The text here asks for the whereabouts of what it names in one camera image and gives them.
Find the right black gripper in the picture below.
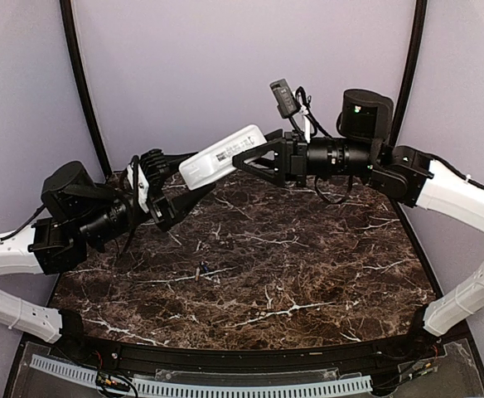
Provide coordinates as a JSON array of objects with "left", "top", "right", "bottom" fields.
[{"left": 233, "top": 127, "right": 378, "bottom": 186}]

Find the white remote control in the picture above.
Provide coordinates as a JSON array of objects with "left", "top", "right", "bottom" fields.
[{"left": 179, "top": 124, "right": 267, "bottom": 191}]

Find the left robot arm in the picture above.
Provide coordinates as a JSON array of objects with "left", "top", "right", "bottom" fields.
[{"left": 0, "top": 149, "right": 215, "bottom": 362}]

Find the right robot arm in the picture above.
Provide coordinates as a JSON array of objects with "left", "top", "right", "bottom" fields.
[{"left": 232, "top": 89, "right": 484, "bottom": 360}]

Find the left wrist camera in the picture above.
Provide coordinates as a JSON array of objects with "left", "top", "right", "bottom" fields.
[{"left": 127, "top": 148, "right": 170, "bottom": 213}]

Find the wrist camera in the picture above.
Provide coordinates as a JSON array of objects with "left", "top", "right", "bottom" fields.
[
  {"left": 127, "top": 148, "right": 170, "bottom": 213},
  {"left": 269, "top": 79, "right": 310, "bottom": 143}
]

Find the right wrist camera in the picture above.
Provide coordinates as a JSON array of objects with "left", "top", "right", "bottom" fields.
[{"left": 269, "top": 79, "right": 310, "bottom": 143}]

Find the black front rail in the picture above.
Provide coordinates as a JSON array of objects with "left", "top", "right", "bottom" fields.
[{"left": 62, "top": 337, "right": 419, "bottom": 374}]

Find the left black frame post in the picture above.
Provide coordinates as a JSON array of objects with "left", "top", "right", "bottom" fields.
[{"left": 59, "top": 0, "right": 112, "bottom": 178}]

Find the black frame post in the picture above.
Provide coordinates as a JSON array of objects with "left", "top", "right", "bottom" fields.
[
  {"left": 390, "top": 0, "right": 428, "bottom": 146},
  {"left": 59, "top": 0, "right": 112, "bottom": 178}
]

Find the right black frame post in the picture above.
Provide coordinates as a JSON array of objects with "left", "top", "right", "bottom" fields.
[{"left": 390, "top": 0, "right": 428, "bottom": 146}]

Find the white slotted cable duct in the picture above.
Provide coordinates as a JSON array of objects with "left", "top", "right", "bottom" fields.
[{"left": 30, "top": 355, "right": 373, "bottom": 397}]

